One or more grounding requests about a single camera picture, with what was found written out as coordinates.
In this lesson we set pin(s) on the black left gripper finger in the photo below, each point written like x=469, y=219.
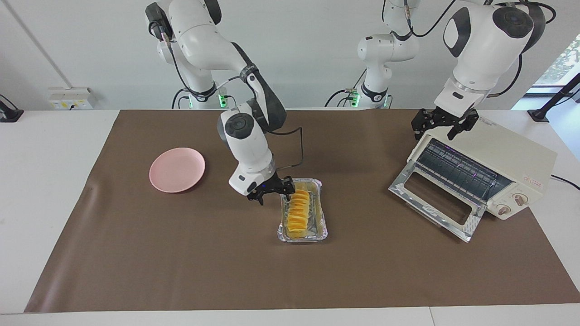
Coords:
x=463, y=125
x=421, y=121

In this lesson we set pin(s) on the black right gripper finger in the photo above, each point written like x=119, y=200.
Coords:
x=289, y=186
x=259, y=199

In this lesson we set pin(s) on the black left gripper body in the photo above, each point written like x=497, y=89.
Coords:
x=448, y=118

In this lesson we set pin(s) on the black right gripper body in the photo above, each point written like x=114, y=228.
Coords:
x=269, y=186

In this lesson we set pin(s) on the sliced yellow bread loaf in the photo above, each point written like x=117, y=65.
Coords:
x=298, y=217

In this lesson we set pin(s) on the aluminium foil tray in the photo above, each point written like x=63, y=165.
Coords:
x=319, y=217

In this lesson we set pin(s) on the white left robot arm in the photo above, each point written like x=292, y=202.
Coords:
x=480, y=50

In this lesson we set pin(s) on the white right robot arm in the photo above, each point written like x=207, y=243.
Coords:
x=204, y=40

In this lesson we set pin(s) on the metal oven rack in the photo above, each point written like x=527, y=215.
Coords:
x=462, y=170

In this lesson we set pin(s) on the cream toaster oven body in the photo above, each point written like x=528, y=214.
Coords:
x=507, y=149

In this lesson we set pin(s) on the cream oven knob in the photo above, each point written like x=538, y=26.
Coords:
x=503, y=209
x=520, y=198

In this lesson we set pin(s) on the pink round plate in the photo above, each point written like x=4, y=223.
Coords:
x=176, y=170

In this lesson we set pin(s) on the black table clamp stand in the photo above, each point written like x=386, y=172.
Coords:
x=550, y=102

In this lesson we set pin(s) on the brown table mat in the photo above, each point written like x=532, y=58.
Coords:
x=181, y=253

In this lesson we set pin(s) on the window with greenery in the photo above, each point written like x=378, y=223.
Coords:
x=564, y=61

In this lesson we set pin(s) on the white power strip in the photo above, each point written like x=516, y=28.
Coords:
x=72, y=98

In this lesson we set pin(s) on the small black table clamp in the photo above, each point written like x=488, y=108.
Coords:
x=10, y=113

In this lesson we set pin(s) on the glass oven door, metal frame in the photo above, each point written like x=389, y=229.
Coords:
x=471, y=226

